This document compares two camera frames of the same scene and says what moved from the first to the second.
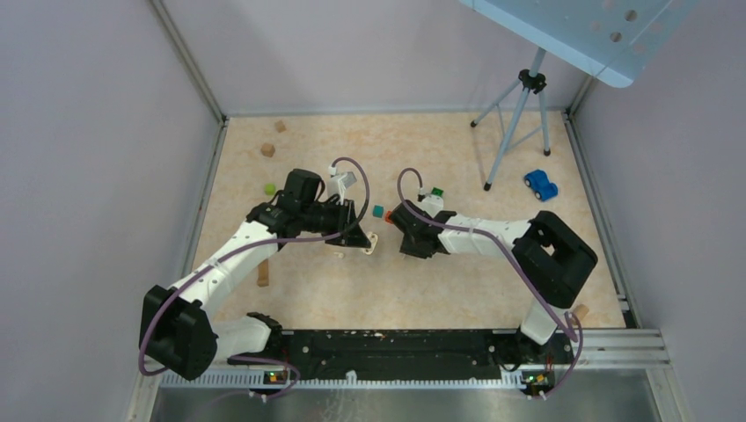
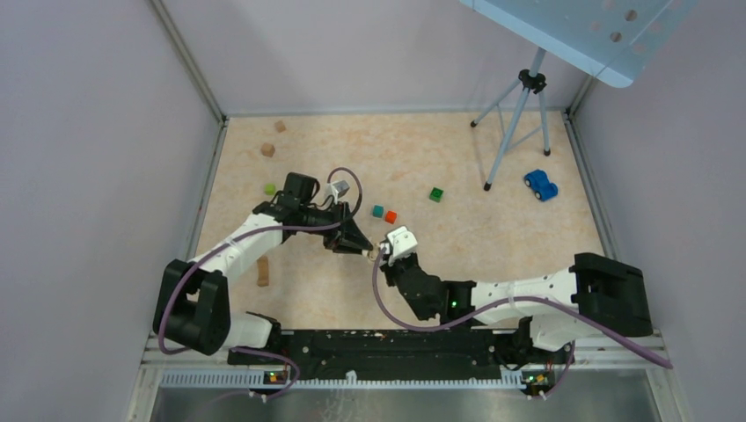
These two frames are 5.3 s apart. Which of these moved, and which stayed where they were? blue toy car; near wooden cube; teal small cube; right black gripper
Moved: right black gripper
Stayed: blue toy car; near wooden cube; teal small cube
